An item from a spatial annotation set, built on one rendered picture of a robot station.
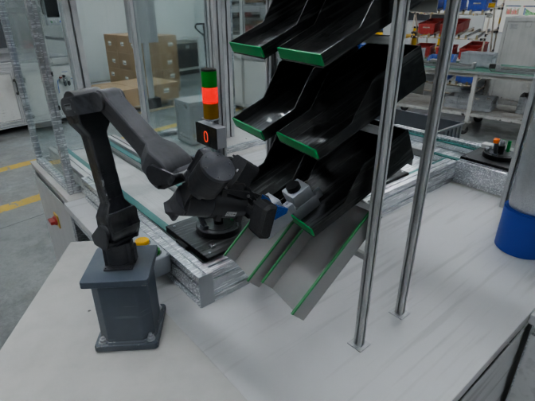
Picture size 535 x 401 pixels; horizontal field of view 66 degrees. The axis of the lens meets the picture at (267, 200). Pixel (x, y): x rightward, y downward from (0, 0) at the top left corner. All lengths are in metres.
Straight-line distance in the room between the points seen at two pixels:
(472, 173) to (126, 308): 1.55
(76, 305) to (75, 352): 0.18
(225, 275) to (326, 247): 0.33
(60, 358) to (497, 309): 1.11
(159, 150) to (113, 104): 0.13
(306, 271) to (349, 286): 0.31
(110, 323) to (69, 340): 0.15
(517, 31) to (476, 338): 7.31
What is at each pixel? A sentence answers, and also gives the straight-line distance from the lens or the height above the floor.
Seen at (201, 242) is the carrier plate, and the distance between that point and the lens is 1.23.
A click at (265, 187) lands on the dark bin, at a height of 1.21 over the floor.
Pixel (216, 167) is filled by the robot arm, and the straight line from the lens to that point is 0.64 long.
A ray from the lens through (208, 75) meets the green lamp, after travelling 1.35.
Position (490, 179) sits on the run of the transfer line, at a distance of 2.01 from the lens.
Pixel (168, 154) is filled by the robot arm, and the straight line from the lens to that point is 0.72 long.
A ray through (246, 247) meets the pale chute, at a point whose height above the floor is 1.02.
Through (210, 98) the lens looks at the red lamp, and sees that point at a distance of 1.36.
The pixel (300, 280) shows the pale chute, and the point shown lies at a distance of 0.96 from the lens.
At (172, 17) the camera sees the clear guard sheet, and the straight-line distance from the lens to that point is 1.60.
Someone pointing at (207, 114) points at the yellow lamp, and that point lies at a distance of 1.38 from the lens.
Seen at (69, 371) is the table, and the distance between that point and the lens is 1.10.
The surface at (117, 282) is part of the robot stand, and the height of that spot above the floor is 1.06.
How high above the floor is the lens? 1.60
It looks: 26 degrees down
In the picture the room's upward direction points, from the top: straight up
